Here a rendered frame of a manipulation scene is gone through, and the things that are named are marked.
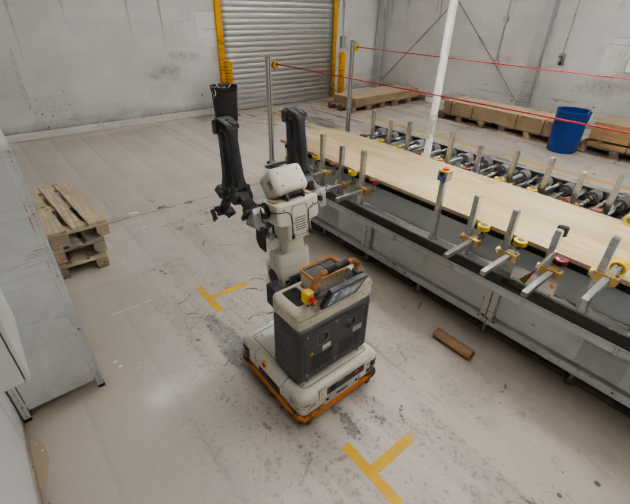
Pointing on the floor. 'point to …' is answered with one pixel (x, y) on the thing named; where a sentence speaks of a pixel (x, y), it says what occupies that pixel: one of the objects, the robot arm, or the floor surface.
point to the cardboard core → (454, 344)
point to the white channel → (440, 75)
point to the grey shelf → (28, 277)
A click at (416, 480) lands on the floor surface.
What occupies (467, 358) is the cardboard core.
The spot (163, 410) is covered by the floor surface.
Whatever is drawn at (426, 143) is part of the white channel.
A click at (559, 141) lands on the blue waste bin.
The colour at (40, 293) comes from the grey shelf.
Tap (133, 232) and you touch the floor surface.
